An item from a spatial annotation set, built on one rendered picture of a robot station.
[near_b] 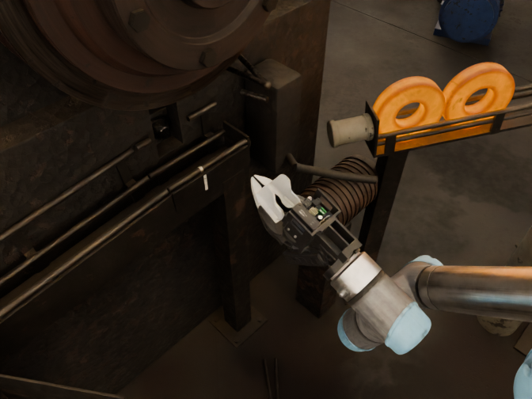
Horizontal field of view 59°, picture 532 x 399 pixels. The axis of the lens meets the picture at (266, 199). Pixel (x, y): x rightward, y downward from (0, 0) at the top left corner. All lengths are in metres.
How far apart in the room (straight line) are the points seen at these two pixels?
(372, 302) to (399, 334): 0.06
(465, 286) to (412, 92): 0.43
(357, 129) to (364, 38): 1.82
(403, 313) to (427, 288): 0.12
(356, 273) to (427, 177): 1.30
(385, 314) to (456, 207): 1.22
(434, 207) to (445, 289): 1.09
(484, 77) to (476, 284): 0.49
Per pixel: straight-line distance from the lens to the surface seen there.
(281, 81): 0.96
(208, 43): 0.65
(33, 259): 0.88
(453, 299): 0.80
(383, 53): 2.71
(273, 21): 1.02
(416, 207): 1.86
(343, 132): 1.02
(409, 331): 0.73
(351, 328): 0.81
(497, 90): 1.14
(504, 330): 1.61
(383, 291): 0.73
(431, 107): 1.08
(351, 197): 1.13
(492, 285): 0.74
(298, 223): 0.71
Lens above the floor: 1.32
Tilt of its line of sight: 48 degrees down
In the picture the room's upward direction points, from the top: straight up
